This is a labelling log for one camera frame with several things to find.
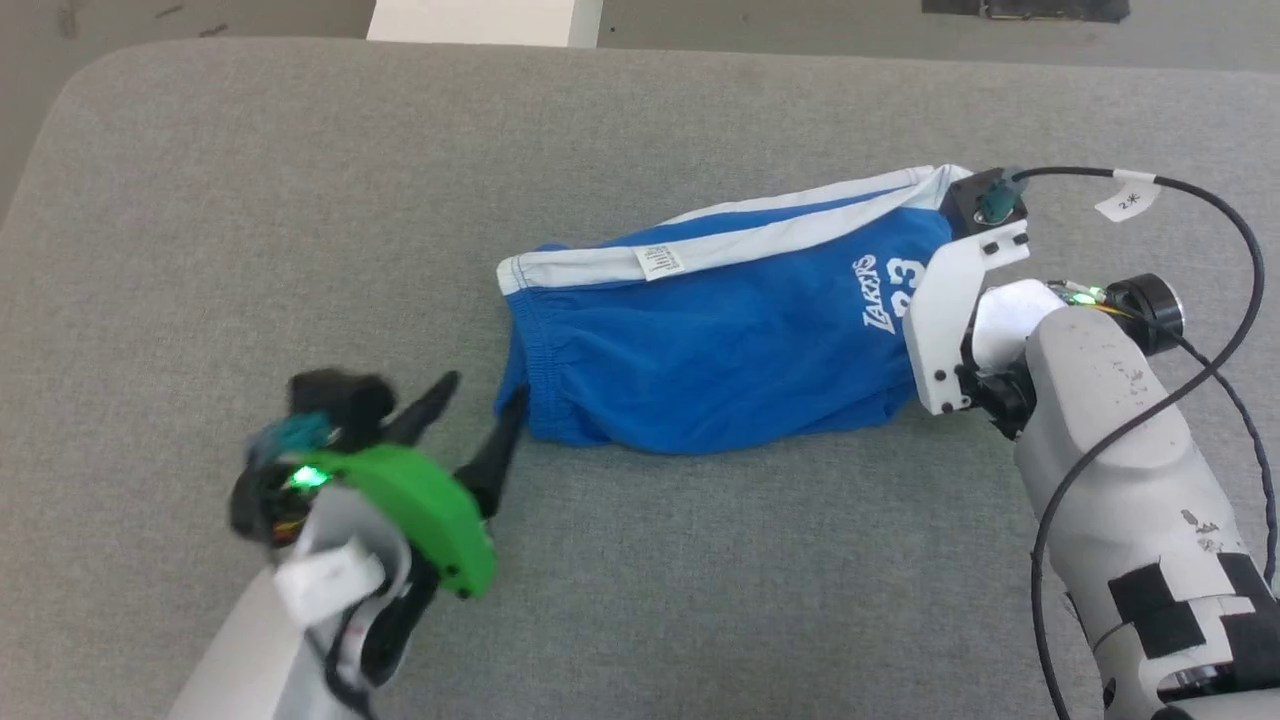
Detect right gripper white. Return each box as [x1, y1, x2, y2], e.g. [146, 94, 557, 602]
[902, 221, 1032, 417]

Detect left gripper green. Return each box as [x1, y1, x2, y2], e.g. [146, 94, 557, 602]
[298, 371, 528, 600]

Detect blue white basketball shorts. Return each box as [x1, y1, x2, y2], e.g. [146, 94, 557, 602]
[494, 164, 977, 457]

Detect left gripper black motor cylinder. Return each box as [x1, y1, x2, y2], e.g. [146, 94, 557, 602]
[228, 458, 306, 548]

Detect gripper black motor cylinder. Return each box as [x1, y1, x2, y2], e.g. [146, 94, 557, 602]
[1104, 274, 1187, 357]
[228, 458, 306, 548]

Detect right gripper black motor cylinder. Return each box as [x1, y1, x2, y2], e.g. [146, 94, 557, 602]
[1104, 274, 1187, 357]

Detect white tag marked 2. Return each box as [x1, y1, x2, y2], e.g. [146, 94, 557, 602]
[1094, 169, 1162, 223]

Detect grey fabric sofa seat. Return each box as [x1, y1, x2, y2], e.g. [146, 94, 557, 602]
[0, 38, 1280, 720]

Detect white rectangular box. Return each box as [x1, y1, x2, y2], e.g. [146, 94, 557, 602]
[366, 0, 605, 49]

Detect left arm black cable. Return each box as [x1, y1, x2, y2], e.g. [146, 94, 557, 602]
[318, 598, 386, 720]

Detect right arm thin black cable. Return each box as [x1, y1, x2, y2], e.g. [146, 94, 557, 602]
[1174, 334, 1280, 586]

